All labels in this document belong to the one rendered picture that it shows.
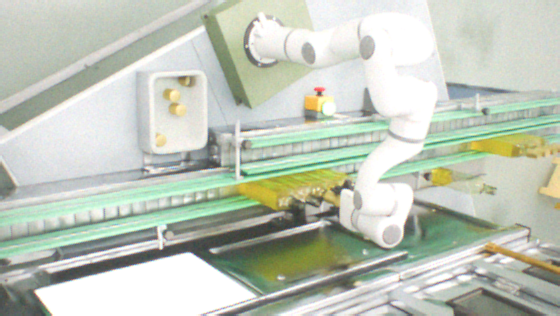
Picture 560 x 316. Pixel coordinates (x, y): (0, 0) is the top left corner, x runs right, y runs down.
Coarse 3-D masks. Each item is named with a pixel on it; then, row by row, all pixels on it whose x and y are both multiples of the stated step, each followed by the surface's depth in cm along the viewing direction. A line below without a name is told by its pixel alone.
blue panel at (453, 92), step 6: (450, 90) 298; (456, 90) 298; (462, 90) 299; (468, 90) 299; (474, 90) 299; (480, 90) 299; (450, 96) 277; (456, 96) 277; (462, 96) 278; (468, 96) 278; (474, 96) 279
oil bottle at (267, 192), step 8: (240, 184) 182; (248, 184) 179; (256, 184) 175; (264, 184) 174; (272, 184) 174; (280, 184) 174; (240, 192) 183; (248, 192) 179; (256, 192) 176; (264, 192) 172; (272, 192) 169; (280, 192) 168; (288, 192) 168; (256, 200) 176; (264, 200) 173; (272, 200) 170; (280, 200) 167; (272, 208) 171; (280, 208) 168; (288, 208) 169
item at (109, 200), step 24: (432, 144) 222; (456, 144) 228; (288, 168) 186; (312, 168) 188; (120, 192) 159; (144, 192) 161; (168, 192) 160; (0, 216) 141; (24, 216) 140; (48, 216) 142
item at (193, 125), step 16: (160, 80) 173; (176, 80) 176; (160, 96) 174; (192, 96) 179; (160, 112) 175; (192, 112) 180; (160, 128) 176; (176, 128) 179; (192, 128) 181; (176, 144) 176; (192, 144) 177
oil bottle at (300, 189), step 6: (276, 180) 178; (282, 180) 178; (288, 180) 178; (294, 180) 178; (288, 186) 173; (294, 186) 172; (300, 186) 172; (306, 186) 173; (294, 192) 171; (300, 192) 170; (306, 192) 171; (300, 198) 171; (306, 204) 172
